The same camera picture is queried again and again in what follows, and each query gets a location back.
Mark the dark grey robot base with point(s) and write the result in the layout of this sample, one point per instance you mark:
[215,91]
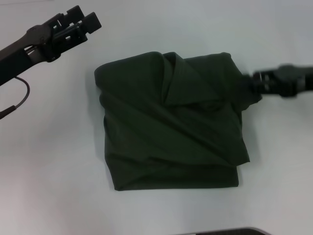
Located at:
[232,231]

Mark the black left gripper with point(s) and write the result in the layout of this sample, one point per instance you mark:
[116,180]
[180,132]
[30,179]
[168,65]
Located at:
[19,54]

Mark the dark green printed t-shirt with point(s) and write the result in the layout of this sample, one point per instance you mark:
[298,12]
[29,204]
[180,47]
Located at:
[159,122]

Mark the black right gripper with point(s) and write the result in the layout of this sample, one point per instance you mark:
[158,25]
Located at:
[293,80]

